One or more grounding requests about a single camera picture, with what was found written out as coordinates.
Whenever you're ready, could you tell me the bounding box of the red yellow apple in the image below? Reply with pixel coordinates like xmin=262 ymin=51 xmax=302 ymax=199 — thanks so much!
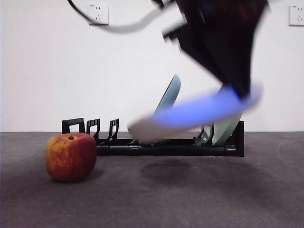
xmin=45 ymin=132 xmax=97 ymax=183

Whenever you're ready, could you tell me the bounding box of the cream round plate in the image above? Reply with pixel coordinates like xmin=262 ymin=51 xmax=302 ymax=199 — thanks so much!
xmin=127 ymin=82 xmax=264 ymax=143

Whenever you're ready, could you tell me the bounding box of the green round plate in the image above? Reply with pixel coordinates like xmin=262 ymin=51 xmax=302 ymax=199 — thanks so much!
xmin=203 ymin=85 xmax=244 ymax=146

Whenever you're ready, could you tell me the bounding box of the black plate rack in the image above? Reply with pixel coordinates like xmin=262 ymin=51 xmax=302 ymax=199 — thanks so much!
xmin=61 ymin=117 xmax=245 ymax=157

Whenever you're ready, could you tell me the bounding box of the white wall socket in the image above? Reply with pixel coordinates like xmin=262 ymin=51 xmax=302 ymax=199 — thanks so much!
xmin=88 ymin=3 xmax=110 ymax=26
xmin=288 ymin=4 xmax=304 ymax=27

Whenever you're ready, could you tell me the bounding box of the blue round plate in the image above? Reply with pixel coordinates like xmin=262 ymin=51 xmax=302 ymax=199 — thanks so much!
xmin=153 ymin=74 xmax=181 ymax=115

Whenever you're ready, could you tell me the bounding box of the black cable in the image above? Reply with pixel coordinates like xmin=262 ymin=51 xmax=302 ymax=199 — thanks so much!
xmin=66 ymin=0 xmax=171 ymax=34

